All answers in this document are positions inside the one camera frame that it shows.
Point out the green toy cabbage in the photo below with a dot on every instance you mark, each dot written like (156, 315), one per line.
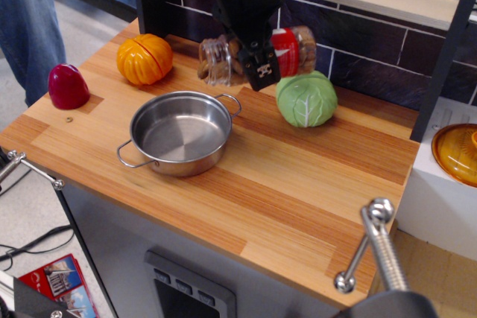
(306, 100)

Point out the dark shelf post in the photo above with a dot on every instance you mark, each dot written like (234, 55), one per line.
(442, 68)

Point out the toy oven control panel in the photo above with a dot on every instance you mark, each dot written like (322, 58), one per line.
(182, 292)

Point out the left metal clamp screw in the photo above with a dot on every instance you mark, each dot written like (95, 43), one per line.
(16, 159)

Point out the person leg in jeans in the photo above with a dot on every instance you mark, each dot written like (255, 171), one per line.
(32, 43)

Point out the orange glass lid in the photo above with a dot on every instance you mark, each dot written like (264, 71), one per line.
(454, 149)

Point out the metal clamp screw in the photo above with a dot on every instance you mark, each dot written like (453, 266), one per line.
(375, 216)
(16, 159)

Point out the right metal clamp screw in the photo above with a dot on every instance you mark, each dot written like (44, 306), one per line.
(375, 216)

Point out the stainless steel pot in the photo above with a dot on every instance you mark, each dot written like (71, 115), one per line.
(180, 134)

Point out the red postcard booklet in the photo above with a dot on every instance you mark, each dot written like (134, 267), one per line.
(62, 281)

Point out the dark red toy vegetable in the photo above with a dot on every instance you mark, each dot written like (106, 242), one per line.
(67, 88)

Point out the orange toy pumpkin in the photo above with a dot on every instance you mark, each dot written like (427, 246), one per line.
(144, 59)

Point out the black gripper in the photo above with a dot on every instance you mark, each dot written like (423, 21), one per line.
(248, 20)

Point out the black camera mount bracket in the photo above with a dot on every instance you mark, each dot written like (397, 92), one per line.
(20, 300)

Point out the clear almond jar red label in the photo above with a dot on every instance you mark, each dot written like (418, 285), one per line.
(295, 49)

